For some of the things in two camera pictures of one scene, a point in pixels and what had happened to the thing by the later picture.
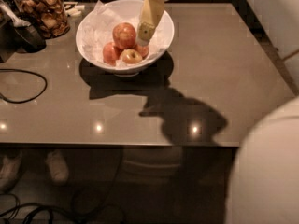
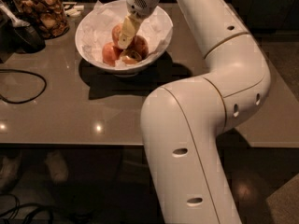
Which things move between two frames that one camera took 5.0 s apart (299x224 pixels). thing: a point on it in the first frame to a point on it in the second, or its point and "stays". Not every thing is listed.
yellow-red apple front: (130, 56) stays
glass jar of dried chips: (41, 7) stays
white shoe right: (58, 166) stays
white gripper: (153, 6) to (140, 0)
